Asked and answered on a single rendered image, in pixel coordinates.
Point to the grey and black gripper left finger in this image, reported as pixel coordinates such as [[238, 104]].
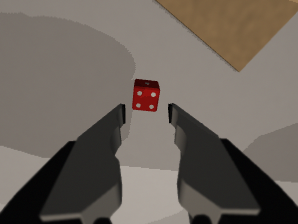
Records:
[[80, 183]]

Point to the red die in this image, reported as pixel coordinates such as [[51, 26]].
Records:
[[145, 95]]

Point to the tan flat mat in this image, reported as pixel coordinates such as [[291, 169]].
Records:
[[235, 29]]

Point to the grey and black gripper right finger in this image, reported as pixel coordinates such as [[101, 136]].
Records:
[[216, 179]]

